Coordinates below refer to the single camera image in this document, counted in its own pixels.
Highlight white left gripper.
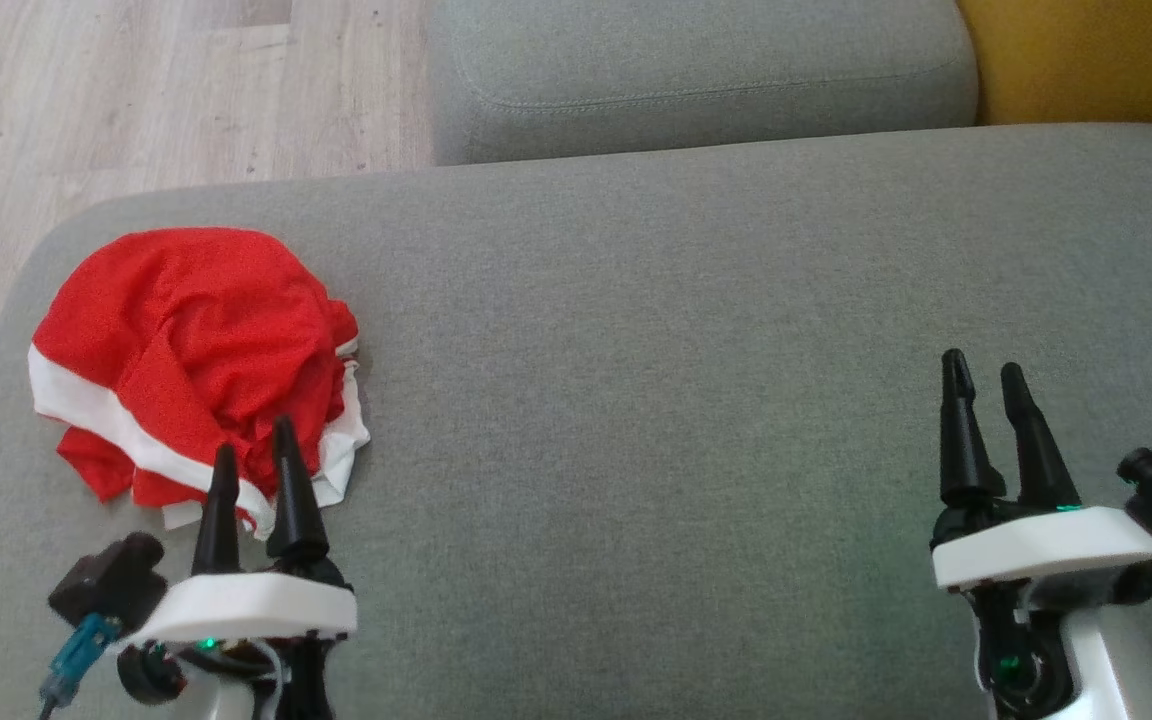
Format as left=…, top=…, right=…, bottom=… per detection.
left=119, top=415, right=359, bottom=720

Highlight left camera cable teal plug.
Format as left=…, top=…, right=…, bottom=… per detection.
left=39, top=614, right=123, bottom=720

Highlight red shorts with white stripe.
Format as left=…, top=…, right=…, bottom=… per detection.
left=28, top=227, right=372, bottom=541

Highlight wide yellow sofa back cushion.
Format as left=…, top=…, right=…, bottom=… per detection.
left=956, top=0, right=1152, bottom=137

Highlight grey sofa back cushion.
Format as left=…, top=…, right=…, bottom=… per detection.
left=429, top=0, right=980, bottom=166

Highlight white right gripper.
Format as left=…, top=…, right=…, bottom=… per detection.
left=931, top=348, right=1152, bottom=720

